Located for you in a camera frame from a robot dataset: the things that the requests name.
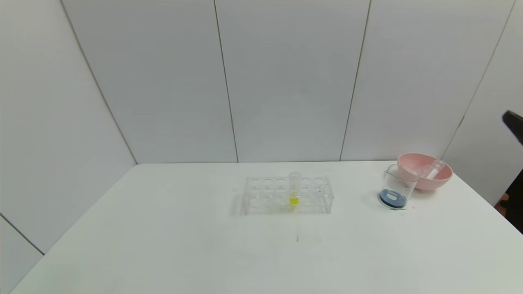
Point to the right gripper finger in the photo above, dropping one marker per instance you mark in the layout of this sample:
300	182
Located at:
515	124

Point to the test tube with blue pigment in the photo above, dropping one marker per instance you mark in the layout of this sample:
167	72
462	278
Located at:
435	169

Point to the test tube with yellow pigment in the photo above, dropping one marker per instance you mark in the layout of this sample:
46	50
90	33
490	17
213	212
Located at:
294	192

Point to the clear plastic test tube rack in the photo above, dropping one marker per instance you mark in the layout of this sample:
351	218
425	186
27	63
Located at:
265	196

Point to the black object beside table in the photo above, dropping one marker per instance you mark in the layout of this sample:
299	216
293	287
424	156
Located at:
518	212

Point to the pink plastic bowl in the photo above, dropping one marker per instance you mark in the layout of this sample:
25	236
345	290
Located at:
408	163

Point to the clear glass beaker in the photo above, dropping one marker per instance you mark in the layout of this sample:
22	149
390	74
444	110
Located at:
398	188

